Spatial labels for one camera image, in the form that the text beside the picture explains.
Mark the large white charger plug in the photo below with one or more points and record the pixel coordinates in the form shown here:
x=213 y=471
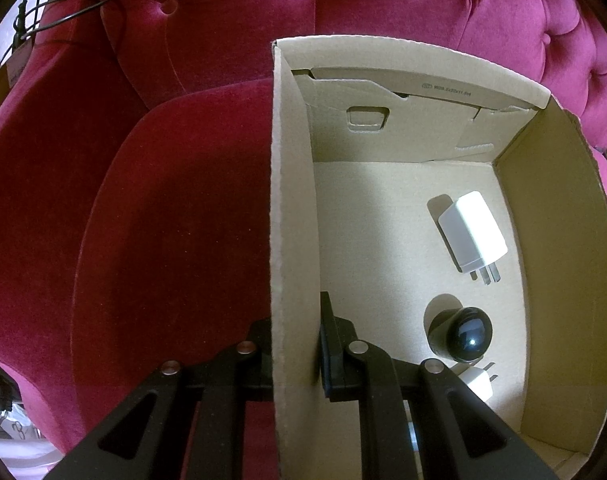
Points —
x=471 y=230

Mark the small white charger plug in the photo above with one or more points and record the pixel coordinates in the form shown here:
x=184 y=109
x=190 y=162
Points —
x=476 y=380

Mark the black glossy ball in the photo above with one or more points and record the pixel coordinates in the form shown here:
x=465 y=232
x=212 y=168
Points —
x=466 y=335

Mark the cardboard box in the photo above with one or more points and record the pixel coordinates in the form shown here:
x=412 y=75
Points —
x=373 y=235

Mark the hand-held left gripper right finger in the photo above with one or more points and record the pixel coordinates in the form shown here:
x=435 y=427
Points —
x=327 y=360

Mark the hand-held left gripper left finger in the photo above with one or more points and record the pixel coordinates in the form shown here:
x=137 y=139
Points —
x=258 y=355

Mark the pink velvet tufted armchair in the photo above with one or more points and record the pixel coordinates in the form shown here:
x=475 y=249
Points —
x=158 y=210

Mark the brown board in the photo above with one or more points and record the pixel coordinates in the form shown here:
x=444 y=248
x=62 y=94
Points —
x=13 y=70

